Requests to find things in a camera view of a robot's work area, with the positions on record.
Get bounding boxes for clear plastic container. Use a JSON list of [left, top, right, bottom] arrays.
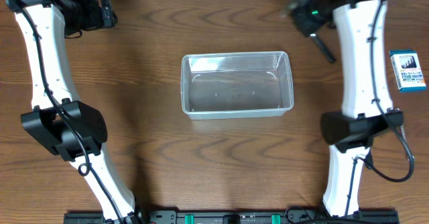
[[180, 51, 294, 120]]

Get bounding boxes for blue white screwdriver box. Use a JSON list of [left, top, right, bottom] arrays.
[[389, 50, 427, 93]]

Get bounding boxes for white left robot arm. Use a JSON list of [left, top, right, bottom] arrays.
[[5, 0, 147, 223]]

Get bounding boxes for silver combination wrench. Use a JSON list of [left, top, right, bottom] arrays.
[[400, 125, 407, 143]]

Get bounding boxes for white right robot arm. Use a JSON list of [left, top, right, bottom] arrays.
[[286, 0, 404, 219]]

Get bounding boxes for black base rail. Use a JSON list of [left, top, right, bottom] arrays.
[[64, 207, 400, 224]]

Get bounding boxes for small black-handled hammer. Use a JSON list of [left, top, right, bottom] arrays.
[[310, 34, 336, 64]]

